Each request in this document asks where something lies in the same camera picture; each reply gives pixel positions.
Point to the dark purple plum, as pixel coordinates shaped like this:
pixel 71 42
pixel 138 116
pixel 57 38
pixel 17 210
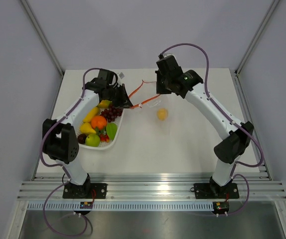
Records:
pixel 82 138

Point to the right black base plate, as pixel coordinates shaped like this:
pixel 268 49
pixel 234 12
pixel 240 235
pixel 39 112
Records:
pixel 212 191

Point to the red strawberry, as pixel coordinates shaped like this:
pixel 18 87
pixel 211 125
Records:
pixel 104 137

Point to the yellow peach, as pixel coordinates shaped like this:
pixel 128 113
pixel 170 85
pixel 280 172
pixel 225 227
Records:
pixel 162 114

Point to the orange green mango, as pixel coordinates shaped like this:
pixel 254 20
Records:
pixel 104 104

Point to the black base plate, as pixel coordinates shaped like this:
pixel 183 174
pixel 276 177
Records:
pixel 96 190
pixel 212 191

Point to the left aluminium frame post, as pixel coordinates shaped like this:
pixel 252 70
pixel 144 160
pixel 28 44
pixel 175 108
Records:
pixel 38 29

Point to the green apple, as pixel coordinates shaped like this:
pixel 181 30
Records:
pixel 92 140

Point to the aluminium front rail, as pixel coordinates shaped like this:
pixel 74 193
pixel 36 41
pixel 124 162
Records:
pixel 148 187

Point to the aluminium frame post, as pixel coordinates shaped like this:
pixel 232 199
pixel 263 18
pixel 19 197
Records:
pixel 258 34
pixel 38 29

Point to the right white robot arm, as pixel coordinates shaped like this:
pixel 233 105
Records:
pixel 234 134

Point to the left controller board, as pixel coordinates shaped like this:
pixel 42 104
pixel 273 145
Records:
pixel 86 205

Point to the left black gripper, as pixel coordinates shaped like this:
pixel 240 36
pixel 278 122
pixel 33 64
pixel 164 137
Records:
pixel 124 101

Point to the clear zip top bag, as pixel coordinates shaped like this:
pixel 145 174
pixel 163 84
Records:
pixel 146 103

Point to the controller board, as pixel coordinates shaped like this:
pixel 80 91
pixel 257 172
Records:
pixel 221 208
pixel 86 205

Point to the purple grape bunch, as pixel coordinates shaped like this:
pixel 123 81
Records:
pixel 111 113

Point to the white perforated fruit basket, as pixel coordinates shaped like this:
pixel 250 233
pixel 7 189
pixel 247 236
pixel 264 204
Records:
pixel 102 145

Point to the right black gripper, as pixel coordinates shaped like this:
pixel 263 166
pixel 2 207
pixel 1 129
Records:
pixel 160 90

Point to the right controller board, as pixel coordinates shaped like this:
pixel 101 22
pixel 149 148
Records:
pixel 221 208

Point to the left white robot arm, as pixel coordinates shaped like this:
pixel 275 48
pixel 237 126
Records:
pixel 59 136

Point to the white slotted cable duct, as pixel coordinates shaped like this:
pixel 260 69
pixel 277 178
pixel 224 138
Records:
pixel 122 206

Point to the right aluminium frame post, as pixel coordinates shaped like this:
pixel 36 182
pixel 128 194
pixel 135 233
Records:
pixel 258 34

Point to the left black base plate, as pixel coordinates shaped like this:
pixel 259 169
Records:
pixel 96 190

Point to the yellow pear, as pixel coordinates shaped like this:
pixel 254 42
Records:
pixel 86 128

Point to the orange fruit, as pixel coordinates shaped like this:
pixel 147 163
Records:
pixel 98 122

